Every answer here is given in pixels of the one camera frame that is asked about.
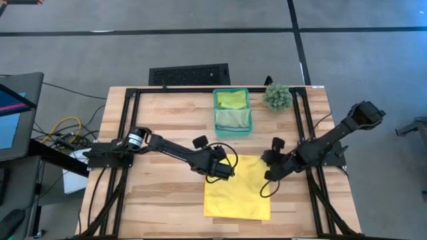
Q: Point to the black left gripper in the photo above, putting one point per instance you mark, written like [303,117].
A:
[205,161]

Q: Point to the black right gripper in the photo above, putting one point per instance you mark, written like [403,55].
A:
[282,163]

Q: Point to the pale green microfiber towel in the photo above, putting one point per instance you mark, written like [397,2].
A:
[233,120]

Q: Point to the yellow microfiber towel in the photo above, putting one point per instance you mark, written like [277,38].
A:
[240,193]

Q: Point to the lime green microfiber towel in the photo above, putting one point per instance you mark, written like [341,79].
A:
[231,100]

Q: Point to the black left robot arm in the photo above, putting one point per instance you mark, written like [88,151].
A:
[166,148]

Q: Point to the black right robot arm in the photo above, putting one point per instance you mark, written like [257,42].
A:
[333,136]

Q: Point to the teal plastic bin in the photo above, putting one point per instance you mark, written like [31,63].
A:
[248,133]

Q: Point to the green plant in grey pot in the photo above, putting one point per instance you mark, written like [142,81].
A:
[277,97]

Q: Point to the black perforated box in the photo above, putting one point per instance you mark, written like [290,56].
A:
[190,75]

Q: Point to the white box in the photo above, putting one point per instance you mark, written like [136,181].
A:
[75,180]

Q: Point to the grey stand foot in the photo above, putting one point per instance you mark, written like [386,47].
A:
[412,128]

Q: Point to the black desk beam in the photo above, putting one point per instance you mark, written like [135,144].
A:
[53,156]

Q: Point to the grey-framed display screen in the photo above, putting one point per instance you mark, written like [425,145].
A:
[16,116]

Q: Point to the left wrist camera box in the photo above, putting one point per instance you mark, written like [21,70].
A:
[223,170]

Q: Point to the black aluminium table frame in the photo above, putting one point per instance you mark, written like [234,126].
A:
[200,90]

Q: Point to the small black curved bracket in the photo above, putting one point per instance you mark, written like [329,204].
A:
[268,80]

